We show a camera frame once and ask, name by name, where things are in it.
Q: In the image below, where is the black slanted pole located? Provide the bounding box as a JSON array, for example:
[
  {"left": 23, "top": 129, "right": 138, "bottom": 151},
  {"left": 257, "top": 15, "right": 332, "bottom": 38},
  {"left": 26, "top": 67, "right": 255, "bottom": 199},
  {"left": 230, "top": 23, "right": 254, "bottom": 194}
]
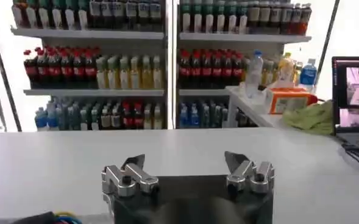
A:
[
  {"left": 0, "top": 2, "right": 22, "bottom": 132},
  {"left": 315, "top": 0, "right": 341, "bottom": 82}
]

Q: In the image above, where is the clear water bottle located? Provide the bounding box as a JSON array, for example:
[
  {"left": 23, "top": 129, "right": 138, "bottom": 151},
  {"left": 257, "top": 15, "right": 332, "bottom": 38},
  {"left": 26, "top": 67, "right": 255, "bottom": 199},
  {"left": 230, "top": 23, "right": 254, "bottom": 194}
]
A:
[{"left": 245, "top": 50, "right": 264, "bottom": 98}]

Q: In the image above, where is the black laptop cable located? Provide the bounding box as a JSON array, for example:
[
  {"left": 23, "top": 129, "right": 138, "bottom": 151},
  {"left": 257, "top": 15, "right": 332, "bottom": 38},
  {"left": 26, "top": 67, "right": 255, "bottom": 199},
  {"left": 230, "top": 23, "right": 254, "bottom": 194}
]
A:
[{"left": 340, "top": 142, "right": 359, "bottom": 177}]

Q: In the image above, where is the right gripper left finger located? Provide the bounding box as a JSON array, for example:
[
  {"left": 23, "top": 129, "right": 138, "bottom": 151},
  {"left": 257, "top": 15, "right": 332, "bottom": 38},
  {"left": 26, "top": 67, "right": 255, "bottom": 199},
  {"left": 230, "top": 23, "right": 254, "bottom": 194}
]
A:
[{"left": 101, "top": 154, "right": 160, "bottom": 198}]

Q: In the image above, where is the coloured wire bundle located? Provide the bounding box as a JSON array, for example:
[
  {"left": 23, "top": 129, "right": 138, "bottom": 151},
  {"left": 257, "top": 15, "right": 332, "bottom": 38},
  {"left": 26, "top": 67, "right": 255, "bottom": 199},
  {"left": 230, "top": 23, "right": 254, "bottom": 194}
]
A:
[{"left": 53, "top": 211, "right": 83, "bottom": 224}]

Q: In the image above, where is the shelf with dark-capped bottles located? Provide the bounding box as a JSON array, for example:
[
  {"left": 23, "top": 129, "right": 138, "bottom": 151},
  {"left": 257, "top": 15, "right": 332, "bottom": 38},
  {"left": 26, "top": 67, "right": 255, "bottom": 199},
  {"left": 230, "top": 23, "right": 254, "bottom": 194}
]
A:
[{"left": 174, "top": 0, "right": 313, "bottom": 128}]

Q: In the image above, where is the white side table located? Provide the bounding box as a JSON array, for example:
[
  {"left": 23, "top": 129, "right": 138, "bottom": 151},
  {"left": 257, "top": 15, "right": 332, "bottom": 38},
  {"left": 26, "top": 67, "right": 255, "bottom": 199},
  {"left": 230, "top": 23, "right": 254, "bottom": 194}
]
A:
[{"left": 224, "top": 85, "right": 335, "bottom": 136}]

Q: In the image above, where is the shelf with red-label bottles and yellow drinks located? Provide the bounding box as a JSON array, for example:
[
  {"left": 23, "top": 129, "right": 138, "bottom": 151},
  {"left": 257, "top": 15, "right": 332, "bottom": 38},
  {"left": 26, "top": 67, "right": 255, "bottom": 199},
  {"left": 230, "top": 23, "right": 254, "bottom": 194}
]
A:
[{"left": 10, "top": 0, "right": 169, "bottom": 131}]

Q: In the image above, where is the grey open laptop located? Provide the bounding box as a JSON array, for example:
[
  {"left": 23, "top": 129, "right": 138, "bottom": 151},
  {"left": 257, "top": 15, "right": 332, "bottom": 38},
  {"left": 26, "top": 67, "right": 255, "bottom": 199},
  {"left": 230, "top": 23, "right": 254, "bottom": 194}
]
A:
[{"left": 331, "top": 56, "right": 359, "bottom": 159}]

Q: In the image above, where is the blue-label bottle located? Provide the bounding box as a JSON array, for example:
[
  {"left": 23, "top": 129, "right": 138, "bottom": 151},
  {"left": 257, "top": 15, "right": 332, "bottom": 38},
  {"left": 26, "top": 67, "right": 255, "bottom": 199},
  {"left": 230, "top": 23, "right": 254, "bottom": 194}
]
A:
[{"left": 299, "top": 58, "right": 318, "bottom": 89}]

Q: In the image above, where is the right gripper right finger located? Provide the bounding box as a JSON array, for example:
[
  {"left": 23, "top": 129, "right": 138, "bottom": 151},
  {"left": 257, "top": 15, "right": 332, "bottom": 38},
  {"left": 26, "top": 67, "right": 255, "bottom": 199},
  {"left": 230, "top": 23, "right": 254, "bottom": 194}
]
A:
[{"left": 224, "top": 151, "right": 275, "bottom": 195}]

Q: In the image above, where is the yellow drink bottle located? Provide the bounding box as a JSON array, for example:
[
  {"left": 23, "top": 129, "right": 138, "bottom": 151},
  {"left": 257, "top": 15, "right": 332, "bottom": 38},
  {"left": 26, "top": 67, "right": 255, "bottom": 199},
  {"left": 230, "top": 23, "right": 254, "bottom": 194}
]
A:
[{"left": 278, "top": 52, "right": 295, "bottom": 88}]

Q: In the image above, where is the orange and white box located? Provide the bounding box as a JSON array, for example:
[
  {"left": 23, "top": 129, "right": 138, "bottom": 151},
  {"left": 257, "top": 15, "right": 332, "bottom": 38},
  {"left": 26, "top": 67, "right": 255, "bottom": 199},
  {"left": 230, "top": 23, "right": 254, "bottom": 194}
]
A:
[{"left": 266, "top": 87, "right": 319, "bottom": 115}]

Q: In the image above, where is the green cloth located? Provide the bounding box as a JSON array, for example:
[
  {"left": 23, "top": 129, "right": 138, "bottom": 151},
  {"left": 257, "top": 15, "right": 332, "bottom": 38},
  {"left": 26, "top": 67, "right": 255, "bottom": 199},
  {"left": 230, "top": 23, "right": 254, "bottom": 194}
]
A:
[{"left": 282, "top": 100, "right": 335, "bottom": 136}]

